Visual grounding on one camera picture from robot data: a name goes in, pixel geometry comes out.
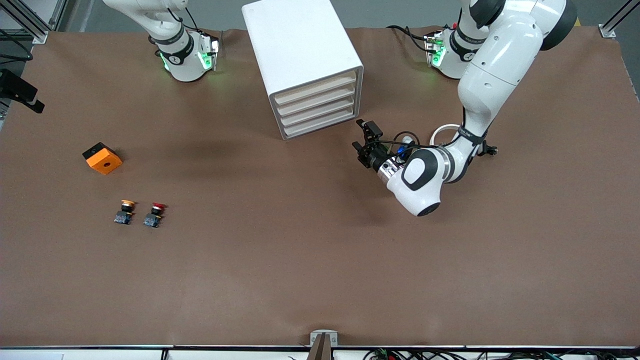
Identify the orange and black button box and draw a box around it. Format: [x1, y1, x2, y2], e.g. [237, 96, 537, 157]
[82, 142, 123, 176]

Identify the yellow push button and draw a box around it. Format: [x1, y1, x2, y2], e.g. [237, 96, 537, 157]
[113, 199, 137, 225]

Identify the red push button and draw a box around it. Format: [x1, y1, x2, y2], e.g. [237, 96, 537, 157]
[143, 202, 168, 229]

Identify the aluminium frame post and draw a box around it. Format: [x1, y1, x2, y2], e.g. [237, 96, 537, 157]
[0, 0, 68, 46]
[599, 0, 640, 39]

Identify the white curved ring part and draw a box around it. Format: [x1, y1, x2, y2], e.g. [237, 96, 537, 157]
[429, 123, 463, 151]

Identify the black base power cable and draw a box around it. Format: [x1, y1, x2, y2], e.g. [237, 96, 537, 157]
[386, 24, 432, 55]

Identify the grey metal edge bracket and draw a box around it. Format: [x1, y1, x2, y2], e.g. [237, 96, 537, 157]
[309, 329, 339, 347]

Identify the brown wedge post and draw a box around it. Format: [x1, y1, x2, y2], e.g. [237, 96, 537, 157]
[306, 333, 334, 360]

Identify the tangled cable bundle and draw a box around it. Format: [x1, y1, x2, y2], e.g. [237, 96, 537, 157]
[362, 348, 640, 360]

